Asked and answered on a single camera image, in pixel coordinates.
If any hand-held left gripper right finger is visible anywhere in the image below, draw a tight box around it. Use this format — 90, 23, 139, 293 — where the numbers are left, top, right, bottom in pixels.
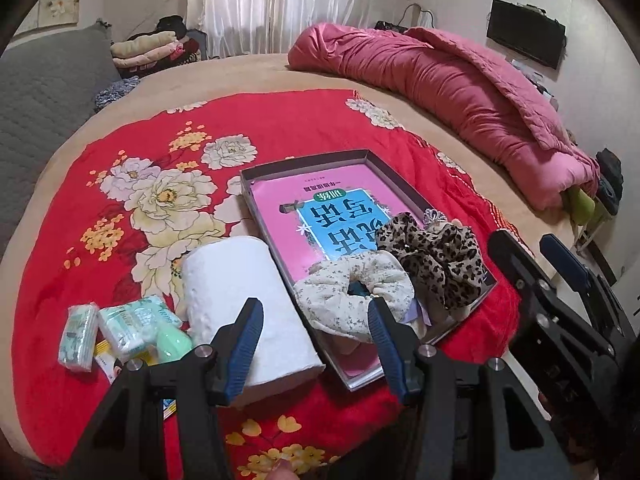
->
367, 297, 568, 480

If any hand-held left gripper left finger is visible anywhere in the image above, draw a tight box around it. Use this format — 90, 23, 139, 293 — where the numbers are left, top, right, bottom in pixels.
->
65, 297, 266, 480

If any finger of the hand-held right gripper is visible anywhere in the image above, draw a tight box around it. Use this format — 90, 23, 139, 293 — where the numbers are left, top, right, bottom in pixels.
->
539, 234, 627, 342
487, 230, 567, 342

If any white toilet paper roll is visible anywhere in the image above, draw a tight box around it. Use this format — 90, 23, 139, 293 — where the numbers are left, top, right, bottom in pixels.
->
181, 236, 326, 397

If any white floral scrunchie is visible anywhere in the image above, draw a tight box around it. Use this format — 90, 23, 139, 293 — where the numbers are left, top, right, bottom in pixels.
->
292, 250, 416, 345

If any leopard print scrunchie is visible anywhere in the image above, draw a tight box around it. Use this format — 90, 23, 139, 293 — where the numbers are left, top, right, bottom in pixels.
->
374, 212, 487, 311

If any grey shallow box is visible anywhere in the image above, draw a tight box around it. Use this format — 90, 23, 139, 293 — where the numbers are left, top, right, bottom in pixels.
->
239, 147, 498, 393

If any green cushion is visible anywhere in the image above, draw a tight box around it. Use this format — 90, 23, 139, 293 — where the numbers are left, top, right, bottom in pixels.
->
565, 187, 598, 226

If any green bottle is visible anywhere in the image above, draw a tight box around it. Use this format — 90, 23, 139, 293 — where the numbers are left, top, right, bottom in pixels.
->
150, 327, 193, 363

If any dark bag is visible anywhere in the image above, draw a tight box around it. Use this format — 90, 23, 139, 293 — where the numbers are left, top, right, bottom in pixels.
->
595, 147, 625, 201

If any light green tissue packet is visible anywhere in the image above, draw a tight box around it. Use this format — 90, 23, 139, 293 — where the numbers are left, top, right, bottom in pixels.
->
97, 295, 183, 361

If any yellow packet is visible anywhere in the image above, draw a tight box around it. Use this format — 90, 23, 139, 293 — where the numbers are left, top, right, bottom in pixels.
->
95, 340, 178, 420

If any pink book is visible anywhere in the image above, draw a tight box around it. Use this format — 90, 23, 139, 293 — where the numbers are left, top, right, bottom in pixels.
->
249, 162, 426, 381

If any teal printed tissue packet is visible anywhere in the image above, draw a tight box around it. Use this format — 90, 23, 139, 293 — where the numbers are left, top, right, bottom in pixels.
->
57, 302, 101, 373

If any pink red duvet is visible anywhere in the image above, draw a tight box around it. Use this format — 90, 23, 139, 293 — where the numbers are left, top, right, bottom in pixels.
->
287, 22, 601, 211

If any red floral blanket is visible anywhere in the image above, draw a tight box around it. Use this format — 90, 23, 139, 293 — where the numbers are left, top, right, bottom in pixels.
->
10, 89, 523, 480

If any beige bed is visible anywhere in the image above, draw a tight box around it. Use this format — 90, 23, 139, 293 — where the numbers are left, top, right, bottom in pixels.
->
0, 52, 591, 480

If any blue knitted cloth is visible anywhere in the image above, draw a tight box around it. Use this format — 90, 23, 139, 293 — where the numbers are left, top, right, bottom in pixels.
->
94, 76, 141, 113

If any dark red garment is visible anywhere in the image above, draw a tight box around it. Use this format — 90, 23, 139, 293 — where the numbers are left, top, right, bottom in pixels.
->
170, 39, 206, 66

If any pink folded garment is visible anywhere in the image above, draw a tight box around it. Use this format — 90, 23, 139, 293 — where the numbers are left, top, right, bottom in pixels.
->
112, 45, 186, 68

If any beige folded garment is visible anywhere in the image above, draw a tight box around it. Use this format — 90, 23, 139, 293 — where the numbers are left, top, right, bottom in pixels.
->
110, 30, 178, 58

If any grey quilted cushion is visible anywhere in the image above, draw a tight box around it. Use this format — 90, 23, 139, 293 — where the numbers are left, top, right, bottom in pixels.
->
0, 22, 123, 251

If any black garment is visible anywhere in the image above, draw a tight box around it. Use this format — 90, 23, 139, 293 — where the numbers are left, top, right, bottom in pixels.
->
155, 15, 188, 41

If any white curtain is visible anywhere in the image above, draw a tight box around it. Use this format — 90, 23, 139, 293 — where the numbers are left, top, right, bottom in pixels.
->
186, 0, 381, 58

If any black wall television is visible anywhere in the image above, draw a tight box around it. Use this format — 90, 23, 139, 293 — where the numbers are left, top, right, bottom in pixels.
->
486, 0, 567, 70

